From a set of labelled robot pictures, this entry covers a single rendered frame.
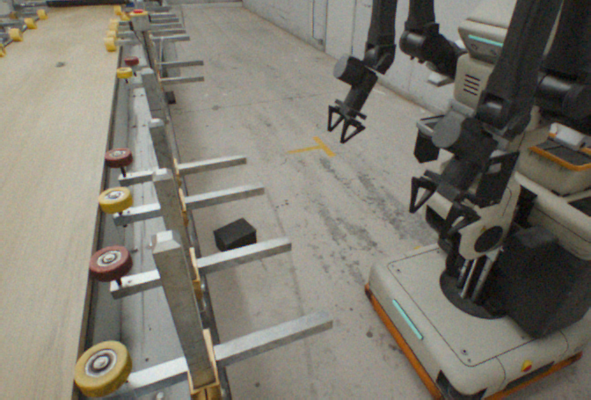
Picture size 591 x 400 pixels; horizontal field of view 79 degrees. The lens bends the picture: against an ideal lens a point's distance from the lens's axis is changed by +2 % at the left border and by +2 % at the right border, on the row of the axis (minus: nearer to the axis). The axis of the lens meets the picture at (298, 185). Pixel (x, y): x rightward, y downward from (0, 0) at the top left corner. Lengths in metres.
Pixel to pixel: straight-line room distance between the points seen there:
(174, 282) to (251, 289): 1.42
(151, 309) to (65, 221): 0.33
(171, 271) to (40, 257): 0.52
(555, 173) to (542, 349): 0.64
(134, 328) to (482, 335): 1.18
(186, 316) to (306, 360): 1.17
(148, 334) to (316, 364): 0.82
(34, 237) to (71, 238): 0.09
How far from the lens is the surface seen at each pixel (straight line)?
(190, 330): 0.59
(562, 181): 1.37
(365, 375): 1.69
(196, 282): 0.88
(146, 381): 0.77
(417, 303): 1.57
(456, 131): 0.67
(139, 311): 1.14
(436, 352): 1.49
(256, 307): 1.85
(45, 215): 1.11
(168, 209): 0.74
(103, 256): 0.90
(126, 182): 1.34
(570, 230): 1.34
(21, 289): 0.92
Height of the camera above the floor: 1.47
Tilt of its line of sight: 34 degrees down
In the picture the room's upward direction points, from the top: straight up
